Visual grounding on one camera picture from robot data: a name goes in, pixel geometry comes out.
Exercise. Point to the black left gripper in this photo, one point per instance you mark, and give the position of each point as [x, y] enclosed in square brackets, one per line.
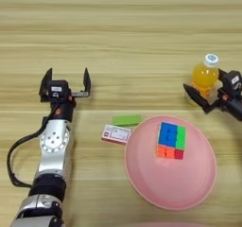
[63, 111]

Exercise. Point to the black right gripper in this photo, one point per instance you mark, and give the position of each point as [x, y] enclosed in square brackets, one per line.
[233, 106]

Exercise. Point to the orange juice bottle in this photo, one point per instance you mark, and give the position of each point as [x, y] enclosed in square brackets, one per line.
[204, 76]

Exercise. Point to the colourful puzzle cube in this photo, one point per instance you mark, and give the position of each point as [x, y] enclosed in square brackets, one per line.
[168, 136]

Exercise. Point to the pink round plate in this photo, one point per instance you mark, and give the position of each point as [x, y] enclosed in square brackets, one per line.
[170, 183]

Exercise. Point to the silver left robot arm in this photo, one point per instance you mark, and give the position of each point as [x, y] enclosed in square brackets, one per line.
[53, 148]

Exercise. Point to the black box with white label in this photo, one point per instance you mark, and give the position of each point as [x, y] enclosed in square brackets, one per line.
[58, 90]
[234, 82]

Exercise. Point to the green rectangular block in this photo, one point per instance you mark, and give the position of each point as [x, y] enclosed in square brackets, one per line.
[127, 119]

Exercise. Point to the small pink white card box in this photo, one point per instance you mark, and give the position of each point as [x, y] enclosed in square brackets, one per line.
[116, 134]

